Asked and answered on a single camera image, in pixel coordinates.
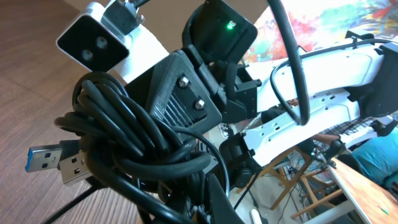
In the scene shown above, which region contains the colourful painting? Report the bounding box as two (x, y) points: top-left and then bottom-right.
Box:
(243, 0), (397, 63)

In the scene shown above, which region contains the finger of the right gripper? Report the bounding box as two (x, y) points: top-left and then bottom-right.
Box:
(125, 50), (221, 131)

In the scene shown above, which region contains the wooden easel stand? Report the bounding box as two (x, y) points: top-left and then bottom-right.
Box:
(236, 146), (346, 220)

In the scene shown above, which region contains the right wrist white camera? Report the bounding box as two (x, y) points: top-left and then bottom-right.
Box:
(56, 1), (169, 83)

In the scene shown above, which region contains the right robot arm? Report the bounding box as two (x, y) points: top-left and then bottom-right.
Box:
(126, 1), (397, 166)

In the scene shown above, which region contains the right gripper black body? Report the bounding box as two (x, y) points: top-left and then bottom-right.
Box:
(183, 45), (261, 123)

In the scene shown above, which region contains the right camera black cable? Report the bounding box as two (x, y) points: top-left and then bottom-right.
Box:
(267, 0), (398, 126)

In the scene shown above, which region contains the person in teal shirt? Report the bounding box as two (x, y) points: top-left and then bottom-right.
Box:
(310, 127), (398, 200)

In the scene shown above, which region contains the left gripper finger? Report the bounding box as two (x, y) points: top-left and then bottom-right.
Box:
(207, 174), (244, 224)

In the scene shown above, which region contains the black USB cable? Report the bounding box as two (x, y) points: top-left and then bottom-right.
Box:
(40, 70), (231, 224)

